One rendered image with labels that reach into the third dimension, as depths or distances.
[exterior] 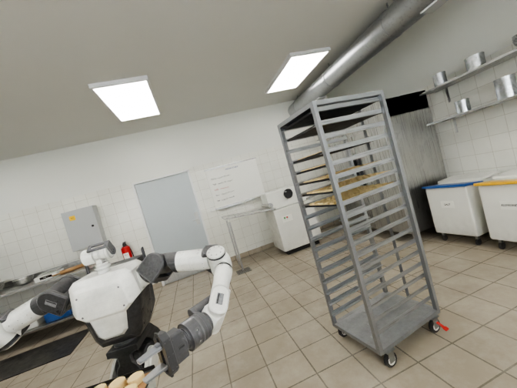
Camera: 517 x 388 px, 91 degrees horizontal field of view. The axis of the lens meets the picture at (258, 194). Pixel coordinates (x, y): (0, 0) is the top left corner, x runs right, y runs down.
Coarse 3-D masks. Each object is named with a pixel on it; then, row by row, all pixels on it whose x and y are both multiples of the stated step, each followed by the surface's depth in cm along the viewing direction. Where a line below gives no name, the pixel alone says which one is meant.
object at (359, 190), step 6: (360, 186) 217; (366, 186) 205; (372, 186) 197; (378, 186) 187; (342, 192) 211; (348, 192) 200; (354, 192) 192; (360, 192) 186; (330, 198) 198; (342, 198) 181; (348, 198) 175; (312, 204) 197; (318, 204) 191; (324, 204) 182; (330, 204) 175
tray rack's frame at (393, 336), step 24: (360, 96) 173; (384, 96) 182; (288, 120) 186; (384, 120) 184; (408, 192) 185; (384, 288) 230; (432, 288) 188; (360, 312) 212; (432, 312) 187; (360, 336) 183; (384, 336) 177
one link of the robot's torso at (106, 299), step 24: (120, 264) 116; (72, 288) 102; (96, 288) 101; (120, 288) 101; (144, 288) 112; (72, 312) 103; (96, 312) 101; (120, 312) 102; (144, 312) 111; (96, 336) 103; (120, 336) 104
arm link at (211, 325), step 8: (208, 296) 89; (200, 304) 86; (192, 312) 82; (200, 312) 84; (208, 312) 82; (200, 320) 78; (208, 320) 79; (216, 320) 81; (208, 328) 78; (216, 328) 84; (208, 336) 79
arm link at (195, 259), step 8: (208, 248) 109; (216, 248) 107; (224, 248) 107; (176, 256) 109; (184, 256) 109; (192, 256) 108; (200, 256) 108; (208, 256) 103; (216, 256) 103; (176, 264) 108; (184, 264) 108; (192, 264) 108; (200, 264) 108; (208, 264) 109
